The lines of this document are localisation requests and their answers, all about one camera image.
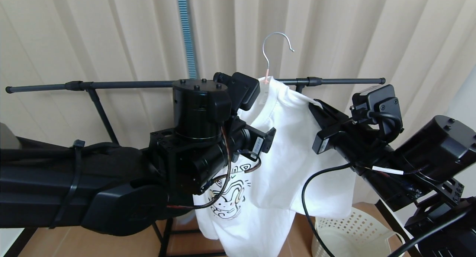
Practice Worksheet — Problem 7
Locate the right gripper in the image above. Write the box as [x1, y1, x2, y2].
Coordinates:
[312, 116, 425, 212]

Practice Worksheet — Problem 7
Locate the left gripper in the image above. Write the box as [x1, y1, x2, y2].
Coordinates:
[191, 118, 277, 195]

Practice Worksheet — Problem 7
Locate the white garment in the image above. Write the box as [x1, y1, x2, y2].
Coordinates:
[193, 77, 357, 257]

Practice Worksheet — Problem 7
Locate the pink clothes hanger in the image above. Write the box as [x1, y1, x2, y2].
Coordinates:
[262, 32, 295, 83]

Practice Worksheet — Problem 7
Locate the white laundry basket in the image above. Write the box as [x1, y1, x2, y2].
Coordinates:
[311, 207, 406, 257]

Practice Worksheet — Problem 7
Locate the black clothes rack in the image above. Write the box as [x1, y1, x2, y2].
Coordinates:
[6, 77, 386, 257]

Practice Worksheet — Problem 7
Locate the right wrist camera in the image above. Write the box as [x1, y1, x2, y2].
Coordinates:
[350, 84, 403, 138]

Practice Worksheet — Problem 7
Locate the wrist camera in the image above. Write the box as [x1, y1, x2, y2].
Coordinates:
[350, 84, 403, 138]
[213, 72, 261, 115]

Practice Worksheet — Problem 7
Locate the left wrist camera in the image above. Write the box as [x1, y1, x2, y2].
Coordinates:
[213, 72, 261, 115]

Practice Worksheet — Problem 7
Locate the black cable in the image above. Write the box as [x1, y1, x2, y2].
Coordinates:
[0, 142, 123, 158]
[301, 162, 476, 257]

